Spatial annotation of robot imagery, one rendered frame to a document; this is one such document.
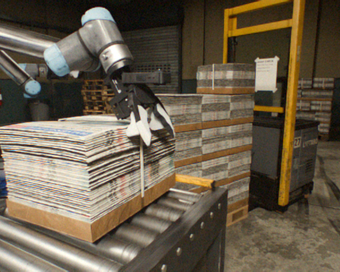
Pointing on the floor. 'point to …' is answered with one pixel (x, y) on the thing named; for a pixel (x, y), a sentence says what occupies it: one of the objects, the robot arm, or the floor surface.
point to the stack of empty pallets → (96, 97)
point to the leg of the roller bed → (216, 253)
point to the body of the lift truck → (311, 142)
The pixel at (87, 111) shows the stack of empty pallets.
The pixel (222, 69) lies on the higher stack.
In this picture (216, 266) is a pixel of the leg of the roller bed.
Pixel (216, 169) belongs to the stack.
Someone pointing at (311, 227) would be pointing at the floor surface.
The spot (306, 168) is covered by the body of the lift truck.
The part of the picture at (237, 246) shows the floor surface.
